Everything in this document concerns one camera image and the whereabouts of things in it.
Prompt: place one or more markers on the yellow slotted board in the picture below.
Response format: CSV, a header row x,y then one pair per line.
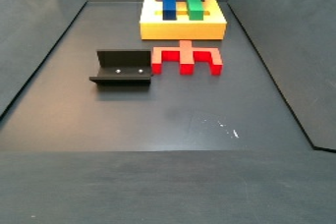
x,y
157,29

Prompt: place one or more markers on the red comb-shaped block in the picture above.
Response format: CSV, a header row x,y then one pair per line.
x,y
187,55

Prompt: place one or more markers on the green long bar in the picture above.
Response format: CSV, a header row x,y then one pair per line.
x,y
195,10

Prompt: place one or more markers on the blue long bar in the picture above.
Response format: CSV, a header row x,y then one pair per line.
x,y
169,10

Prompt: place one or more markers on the black angle bracket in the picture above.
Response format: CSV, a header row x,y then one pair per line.
x,y
123,67

